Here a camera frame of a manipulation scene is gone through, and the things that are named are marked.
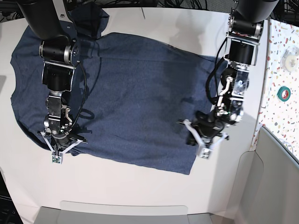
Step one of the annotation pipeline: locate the terrazzo patterned side board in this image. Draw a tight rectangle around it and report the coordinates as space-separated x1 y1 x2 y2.
251 20 299 157

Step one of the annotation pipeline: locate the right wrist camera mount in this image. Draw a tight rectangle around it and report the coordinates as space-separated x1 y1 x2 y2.
37 131 87 164

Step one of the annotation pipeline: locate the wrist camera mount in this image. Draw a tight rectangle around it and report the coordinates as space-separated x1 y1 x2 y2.
178 119 229 159
37 131 87 164

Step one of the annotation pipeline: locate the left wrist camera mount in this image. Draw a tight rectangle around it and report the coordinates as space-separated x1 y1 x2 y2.
178 119 229 159

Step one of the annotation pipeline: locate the clear tape spool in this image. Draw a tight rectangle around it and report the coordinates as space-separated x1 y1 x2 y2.
280 46 299 73

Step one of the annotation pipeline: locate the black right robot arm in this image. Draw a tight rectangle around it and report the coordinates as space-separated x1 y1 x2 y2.
17 0 80 154

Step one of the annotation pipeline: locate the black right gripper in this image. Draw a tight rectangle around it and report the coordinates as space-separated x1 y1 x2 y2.
50 134 81 152

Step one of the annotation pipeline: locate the green tape roll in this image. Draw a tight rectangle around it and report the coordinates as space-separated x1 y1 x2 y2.
277 86 291 102

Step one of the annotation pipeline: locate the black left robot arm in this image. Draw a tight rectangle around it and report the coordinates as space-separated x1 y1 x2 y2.
181 0 278 149

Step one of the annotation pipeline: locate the dark blue t-shirt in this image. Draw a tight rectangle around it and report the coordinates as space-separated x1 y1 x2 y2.
9 7 226 176

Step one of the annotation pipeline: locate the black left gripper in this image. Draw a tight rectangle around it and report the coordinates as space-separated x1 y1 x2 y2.
191 111 228 146

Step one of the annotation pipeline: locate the grey bin front edge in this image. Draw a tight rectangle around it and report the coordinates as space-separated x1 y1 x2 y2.
34 201 212 224

